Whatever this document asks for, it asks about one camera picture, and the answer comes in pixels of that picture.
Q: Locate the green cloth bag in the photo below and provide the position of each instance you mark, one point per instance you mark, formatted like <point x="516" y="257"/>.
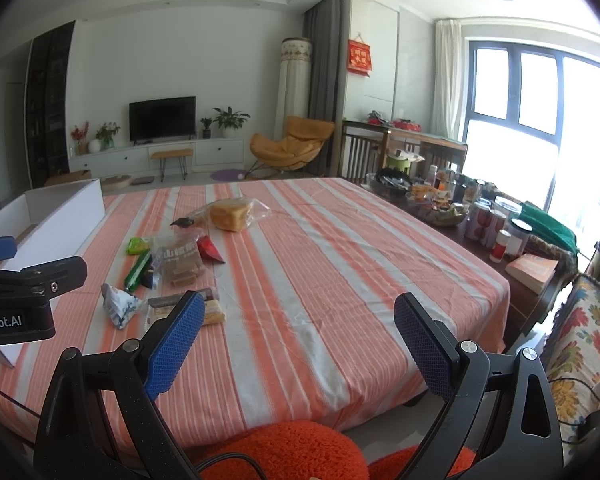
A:
<point x="549" y="229"/>

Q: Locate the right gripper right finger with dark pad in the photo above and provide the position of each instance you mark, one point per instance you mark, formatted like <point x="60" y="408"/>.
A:
<point x="521" y="439"/>

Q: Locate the yellow lounge chair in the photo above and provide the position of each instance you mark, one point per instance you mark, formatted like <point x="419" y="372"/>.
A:
<point x="301" y="143"/>

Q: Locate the green potted plant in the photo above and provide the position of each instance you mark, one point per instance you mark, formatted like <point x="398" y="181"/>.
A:
<point x="230" y="121"/>

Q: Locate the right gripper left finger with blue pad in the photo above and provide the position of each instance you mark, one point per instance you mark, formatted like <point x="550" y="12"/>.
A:
<point x="75" y="439"/>

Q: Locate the white crumpled snack wrapper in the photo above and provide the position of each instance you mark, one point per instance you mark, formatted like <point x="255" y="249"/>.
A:
<point x="119" y="305"/>

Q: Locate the striped orange white tablecloth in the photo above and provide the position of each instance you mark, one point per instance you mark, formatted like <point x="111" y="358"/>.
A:
<point x="307" y="293"/>

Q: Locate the white cardboard box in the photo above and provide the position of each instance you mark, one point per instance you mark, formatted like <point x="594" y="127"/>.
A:
<point x="49" y="224"/>

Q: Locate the small black snack packet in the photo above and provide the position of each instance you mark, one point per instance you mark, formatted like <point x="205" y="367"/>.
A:
<point x="183" y="222"/>

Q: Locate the small wooden bench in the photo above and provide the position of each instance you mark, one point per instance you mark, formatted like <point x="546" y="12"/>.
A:
<point x="181" y="155"/>

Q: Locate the orange book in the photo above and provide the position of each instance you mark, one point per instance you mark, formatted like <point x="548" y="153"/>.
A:
<point x="533" y="271"/>

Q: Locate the white jar red label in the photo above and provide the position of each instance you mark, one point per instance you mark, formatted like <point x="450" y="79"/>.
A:
<point x="499" y="248"/>

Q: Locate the wooden crib rail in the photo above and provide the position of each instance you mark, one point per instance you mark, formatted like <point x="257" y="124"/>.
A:
<point x="365" y="148"/>

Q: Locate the flower vase with bouquet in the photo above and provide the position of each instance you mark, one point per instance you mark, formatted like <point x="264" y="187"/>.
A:
<point x="104" y="137"/>

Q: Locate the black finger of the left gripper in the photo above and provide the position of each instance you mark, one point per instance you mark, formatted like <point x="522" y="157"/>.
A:
<point x="56" y="277"/>

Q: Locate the red wall calendar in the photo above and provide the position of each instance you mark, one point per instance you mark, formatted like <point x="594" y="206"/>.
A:
<point x="359" y="59"/>

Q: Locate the white standing air conditioner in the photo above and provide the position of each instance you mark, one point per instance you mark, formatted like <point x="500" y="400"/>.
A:
<point x="294" y="82"/>

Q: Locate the brown chocolate bar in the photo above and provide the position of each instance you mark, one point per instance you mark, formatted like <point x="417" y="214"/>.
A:
<point x="208" y="293"/>

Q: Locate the clear bag brown hawthorn bars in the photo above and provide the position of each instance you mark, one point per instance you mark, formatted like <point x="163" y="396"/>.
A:
<point x="176" y="258"/>

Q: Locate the black flat television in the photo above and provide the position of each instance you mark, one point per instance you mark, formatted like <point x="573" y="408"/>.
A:
<point x="162" y="118"/>

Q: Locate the light green snack packet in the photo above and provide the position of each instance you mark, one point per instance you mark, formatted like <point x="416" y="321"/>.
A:
<point x="137" y="245"/>

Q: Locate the white tv cabinet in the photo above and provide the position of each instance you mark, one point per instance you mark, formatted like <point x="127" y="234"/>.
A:
<point x="202" y="156"/>

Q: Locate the snack basket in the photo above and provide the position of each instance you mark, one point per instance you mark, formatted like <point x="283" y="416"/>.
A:
<point x="434" y="210"/>

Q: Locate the grey curtain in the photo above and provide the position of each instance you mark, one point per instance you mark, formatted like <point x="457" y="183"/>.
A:
<point x="322" y="26"/>

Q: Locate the dark green snack stick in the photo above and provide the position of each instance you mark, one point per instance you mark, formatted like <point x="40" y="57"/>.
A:
<point x="134" y="277"/>

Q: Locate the floral sofa cover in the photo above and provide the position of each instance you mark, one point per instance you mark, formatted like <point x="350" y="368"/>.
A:
<point x="571" y="359"/>

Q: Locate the red triangular snack packet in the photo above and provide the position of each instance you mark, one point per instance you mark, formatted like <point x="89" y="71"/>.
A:
<point x="207" y="250"/>

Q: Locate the orange fuzzy cushion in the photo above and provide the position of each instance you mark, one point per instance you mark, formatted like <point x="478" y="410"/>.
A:
<point x="308" y="450"/>

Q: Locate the tan wafer bar pack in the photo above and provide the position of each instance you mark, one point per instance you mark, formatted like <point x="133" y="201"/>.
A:
<point x="213" y="313"/>

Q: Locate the bagged bread loaf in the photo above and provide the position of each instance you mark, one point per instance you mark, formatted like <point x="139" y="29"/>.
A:
<point x="231" y="214"/>

